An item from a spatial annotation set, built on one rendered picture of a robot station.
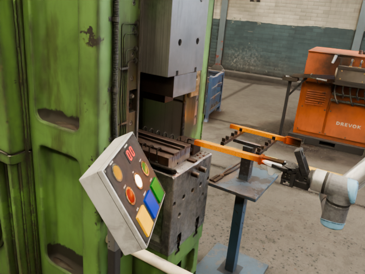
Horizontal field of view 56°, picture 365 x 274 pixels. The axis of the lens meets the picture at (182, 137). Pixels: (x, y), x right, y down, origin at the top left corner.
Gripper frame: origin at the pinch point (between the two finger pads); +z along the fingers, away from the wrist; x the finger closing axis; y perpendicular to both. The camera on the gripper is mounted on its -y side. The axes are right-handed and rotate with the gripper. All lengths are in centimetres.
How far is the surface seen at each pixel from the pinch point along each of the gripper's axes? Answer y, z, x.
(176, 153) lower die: 8.3, 41.5, -5.7
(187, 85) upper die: -24.3, 42.1, -1.0
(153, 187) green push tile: 3, 25, -47
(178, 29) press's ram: -49, 42, -11
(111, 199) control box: -5, 22, -72
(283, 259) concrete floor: 106, -5, 80
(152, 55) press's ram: -38, 51, -17
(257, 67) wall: 80, 267, 736
